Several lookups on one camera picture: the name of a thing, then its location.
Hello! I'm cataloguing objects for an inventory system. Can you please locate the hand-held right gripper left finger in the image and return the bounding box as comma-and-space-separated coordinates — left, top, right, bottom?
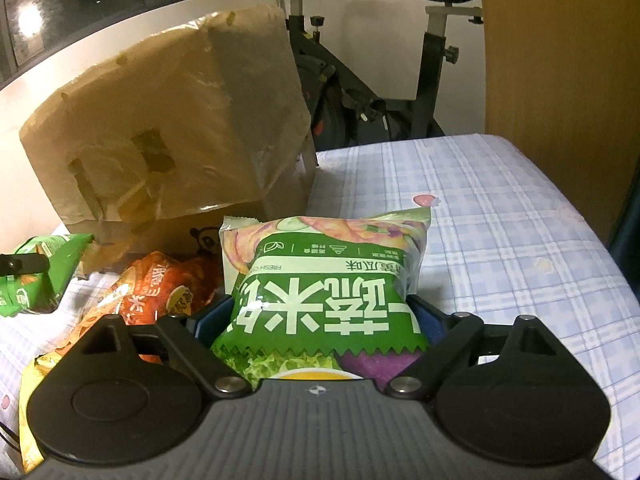
76, 293, 253, 402

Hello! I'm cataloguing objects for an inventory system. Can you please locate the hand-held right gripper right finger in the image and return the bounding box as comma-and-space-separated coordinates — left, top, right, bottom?
388, 295, 557, 403

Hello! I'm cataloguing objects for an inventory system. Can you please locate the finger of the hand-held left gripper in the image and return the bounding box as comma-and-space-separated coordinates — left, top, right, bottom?
0, 254, 50, 275

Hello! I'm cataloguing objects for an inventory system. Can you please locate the small green snack packet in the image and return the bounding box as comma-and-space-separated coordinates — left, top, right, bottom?
0, 233, 96, 318

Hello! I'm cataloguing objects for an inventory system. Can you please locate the large green snack bag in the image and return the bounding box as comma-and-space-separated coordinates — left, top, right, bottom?
209, 206, 433, 357

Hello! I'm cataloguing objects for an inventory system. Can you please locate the taped cardboard box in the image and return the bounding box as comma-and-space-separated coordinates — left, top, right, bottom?
19, 2, 319, 282

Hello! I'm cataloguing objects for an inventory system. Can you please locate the orange red snack bag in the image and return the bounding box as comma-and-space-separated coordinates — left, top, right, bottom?
54, 252, 224, 361

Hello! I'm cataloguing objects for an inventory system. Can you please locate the purple and green snack bag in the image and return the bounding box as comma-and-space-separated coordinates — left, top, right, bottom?
224, 349, 426, 394

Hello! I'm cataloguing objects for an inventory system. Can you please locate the plaid bed sheet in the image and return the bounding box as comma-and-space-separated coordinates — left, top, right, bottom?
0, 133, 640, 480

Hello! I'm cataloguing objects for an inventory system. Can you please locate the yellow snack bag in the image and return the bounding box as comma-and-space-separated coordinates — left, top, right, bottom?
18, 349, 68, 475

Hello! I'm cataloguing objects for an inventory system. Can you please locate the black exercise bike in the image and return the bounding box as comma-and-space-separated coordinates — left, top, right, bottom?
251, 0, 487, 152

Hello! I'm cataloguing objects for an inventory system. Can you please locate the dark window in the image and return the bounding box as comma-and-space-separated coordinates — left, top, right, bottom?
0, 0, 293, 87

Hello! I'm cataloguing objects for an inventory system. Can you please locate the wooden panel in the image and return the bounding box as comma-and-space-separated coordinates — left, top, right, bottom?
474, 0, 640, 247

